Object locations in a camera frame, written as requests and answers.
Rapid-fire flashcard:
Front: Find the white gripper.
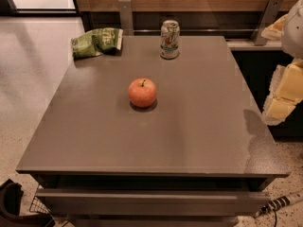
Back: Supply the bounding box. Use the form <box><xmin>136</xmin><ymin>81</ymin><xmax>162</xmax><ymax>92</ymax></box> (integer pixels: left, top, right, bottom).
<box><xmin>261</xmin><ymin>0</ymin><xmax>303</xmax><ymax>126</ymax></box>

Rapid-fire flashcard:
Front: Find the green jalapeno chip bag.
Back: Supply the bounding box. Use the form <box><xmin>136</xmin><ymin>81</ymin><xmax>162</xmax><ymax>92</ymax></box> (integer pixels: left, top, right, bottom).
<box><xmin>71</xmin><ymin>27</ymin><xmax>123</xmax><ymax>60</ymax></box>

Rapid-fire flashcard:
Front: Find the white green soda can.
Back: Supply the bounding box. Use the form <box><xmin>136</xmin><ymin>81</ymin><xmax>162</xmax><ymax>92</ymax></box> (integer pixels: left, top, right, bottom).
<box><xmin>160</xmin><ymin>20</ymin><xmax>180</xmax><ymax>60</ymax></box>

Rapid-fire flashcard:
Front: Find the red apple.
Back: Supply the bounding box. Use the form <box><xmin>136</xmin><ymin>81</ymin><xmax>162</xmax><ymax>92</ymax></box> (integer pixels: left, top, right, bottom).
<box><xmin>128</xmin><ymin>78</ymin><xmax>157</xmax><ymax>108</ymax></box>

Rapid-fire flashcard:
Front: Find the grey table drawer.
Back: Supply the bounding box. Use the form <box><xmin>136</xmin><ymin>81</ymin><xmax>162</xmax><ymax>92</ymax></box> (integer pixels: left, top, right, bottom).
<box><xmin>36</xmin><ymin>189</ymin><xmax>269</xmax><ymax>217</ymax></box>

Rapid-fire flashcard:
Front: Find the black chair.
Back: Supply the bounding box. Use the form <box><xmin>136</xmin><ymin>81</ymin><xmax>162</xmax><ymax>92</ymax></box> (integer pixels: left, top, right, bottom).
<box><xmin>0</xmin><ymin>179</ymin><xmax>55</xmax><ymax>227</ymax></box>

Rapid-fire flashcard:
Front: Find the right metal bracket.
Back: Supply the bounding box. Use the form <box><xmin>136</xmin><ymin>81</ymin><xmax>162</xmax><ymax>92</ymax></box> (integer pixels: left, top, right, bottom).
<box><xmin>251</xmin><ymin>0</ymin><xmax>284</xmax><ymax>46</ymax></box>

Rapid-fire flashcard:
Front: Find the metal bracket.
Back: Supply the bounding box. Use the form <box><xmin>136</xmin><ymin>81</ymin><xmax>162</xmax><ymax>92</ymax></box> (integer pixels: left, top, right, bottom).
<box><xmin>118</xmin><ymin>0</ymin><xmax>134</xmax><ymax>36</ymax></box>
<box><xmin>251</xmin><ymin>0</ymin><xmax>284</xmax><ymax>46</ymax></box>

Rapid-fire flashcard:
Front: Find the striped cable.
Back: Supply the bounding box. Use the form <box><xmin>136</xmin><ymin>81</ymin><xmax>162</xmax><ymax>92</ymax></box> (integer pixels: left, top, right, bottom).
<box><xmin>254</xmin><ymin>189</ymin><xmax>303</xmax><ymax>219</ymax></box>

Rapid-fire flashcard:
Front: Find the left metal bracket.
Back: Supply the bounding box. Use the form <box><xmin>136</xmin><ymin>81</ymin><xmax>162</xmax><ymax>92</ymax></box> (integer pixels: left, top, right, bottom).
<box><xmin>118</xmin><ymin>0</ymin><xmax>134</xmax><ymax>36</ymax></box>

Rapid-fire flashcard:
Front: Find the wire basket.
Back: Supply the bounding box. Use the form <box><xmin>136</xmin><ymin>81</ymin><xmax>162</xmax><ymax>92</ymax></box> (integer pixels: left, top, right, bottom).
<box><xmin>29</xmin><ymin>195</ymin><xmax>50</xmax><ymax>214</ymax></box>

